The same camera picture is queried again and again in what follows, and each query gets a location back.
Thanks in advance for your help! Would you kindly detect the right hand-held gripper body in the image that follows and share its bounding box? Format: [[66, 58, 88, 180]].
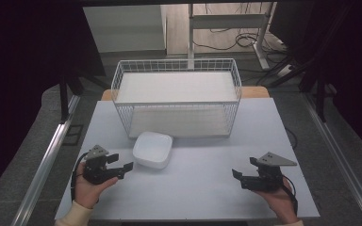
[[240, 151, 298, 193]]

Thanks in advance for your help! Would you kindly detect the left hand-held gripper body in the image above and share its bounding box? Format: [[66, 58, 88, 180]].
[[82, 144, 121, 186]]

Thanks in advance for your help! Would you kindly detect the white square bowl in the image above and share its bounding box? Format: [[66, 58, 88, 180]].
[[132, 131, 174, 170]]

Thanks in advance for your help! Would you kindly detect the white wire shelf rack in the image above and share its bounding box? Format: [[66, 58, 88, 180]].
[[110, 57, 243, 139]]

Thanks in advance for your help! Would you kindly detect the person's left hand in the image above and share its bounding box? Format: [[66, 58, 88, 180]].
[[74, 161, 120, 210]]

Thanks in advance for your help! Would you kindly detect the person's right hand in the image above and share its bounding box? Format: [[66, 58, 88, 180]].
[[253, 175, 299, 225]]

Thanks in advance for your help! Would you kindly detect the dark floor grate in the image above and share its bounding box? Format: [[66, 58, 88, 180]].
[[62, 123, 85, 147]]

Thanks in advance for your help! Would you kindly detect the black metal stand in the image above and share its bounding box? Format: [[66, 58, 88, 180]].
[[58, 73, 87, 124], [297, 62, 337, 124]]

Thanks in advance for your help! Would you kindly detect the white power strip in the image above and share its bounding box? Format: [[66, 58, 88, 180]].
[[275, 63, 296, 78]]

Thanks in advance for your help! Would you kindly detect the white cabinet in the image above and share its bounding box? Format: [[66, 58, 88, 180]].
[[82, 4, 168, 54]]

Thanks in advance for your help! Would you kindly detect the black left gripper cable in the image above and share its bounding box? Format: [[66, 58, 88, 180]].
[[70, 152, 90, 202]]

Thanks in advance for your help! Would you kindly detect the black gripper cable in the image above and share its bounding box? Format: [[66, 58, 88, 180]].
[[70, 152, 90, 202], [281, 174, 300, 217]]

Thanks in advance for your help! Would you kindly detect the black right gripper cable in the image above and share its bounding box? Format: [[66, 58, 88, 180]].
[[281, 174, 300, 217]]

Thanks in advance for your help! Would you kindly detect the black cable beside table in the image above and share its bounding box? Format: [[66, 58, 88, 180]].
[[284, 126, 299, 151]]

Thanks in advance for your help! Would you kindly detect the aluminium rail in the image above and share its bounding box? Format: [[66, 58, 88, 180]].
[[10, 93, 82, 226], [302, 93, 362, 226]]

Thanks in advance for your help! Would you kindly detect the coiled black floor cable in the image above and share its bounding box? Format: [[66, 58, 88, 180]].
[[234, 32, 260, 49]]

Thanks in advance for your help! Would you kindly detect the white desk frame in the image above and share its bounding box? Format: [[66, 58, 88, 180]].
[[187, 2, 278, 71]]

